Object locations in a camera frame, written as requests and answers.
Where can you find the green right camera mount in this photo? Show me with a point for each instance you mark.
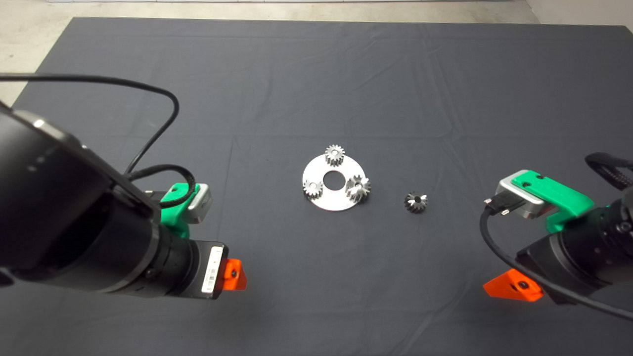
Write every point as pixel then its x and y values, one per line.
pixel 559 193

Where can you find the green left camera mount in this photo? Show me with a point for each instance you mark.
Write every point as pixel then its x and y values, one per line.
pixel 173 217

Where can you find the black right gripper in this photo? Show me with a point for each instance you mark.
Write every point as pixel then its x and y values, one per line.
pixel 544 262

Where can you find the silver left camera box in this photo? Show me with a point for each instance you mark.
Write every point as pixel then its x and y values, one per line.
pixel 202 205

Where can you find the small steel gear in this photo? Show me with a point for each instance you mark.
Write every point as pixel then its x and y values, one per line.
pixel 313 189
pixel 335 155

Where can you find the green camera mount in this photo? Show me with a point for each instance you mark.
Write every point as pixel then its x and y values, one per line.
pixel 559 193
pixel 173 217

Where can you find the dark grey table cloth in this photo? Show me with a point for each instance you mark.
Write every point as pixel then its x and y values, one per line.
pixel 316 74

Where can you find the dark steel gear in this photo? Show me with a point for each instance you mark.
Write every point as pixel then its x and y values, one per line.
pixel 416 203

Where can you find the round metal plate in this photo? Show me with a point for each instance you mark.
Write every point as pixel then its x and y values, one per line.
pixel 331 200

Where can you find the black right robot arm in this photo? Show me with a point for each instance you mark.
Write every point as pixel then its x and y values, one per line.
pixel 603 237

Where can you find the silver camera box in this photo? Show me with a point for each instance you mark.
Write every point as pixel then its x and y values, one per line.
pixel 202 205
pixel 519 198

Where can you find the silver right camera box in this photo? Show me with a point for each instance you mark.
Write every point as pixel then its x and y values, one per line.
pixel 519 198

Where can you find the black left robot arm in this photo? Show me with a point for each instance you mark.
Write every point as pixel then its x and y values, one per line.
pixel 74 222

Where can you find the larger steel gear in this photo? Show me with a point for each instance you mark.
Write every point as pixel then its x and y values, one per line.
pixel 358 189

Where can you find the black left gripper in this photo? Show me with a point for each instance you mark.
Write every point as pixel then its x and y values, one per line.
pixel 207 269

